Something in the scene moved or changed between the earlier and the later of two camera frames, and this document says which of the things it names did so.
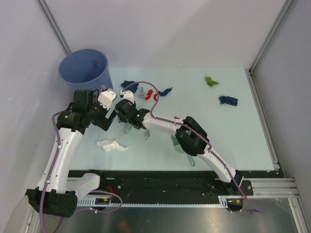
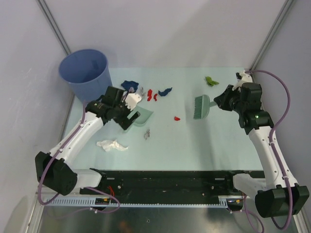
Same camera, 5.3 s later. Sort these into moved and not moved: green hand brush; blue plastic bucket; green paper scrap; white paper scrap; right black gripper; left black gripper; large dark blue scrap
Moved: right black gripper; left black gripper; green hand brush
Not moved: white paper scrap; blue plastic bucket; green paper scrap; large dark blue scrap
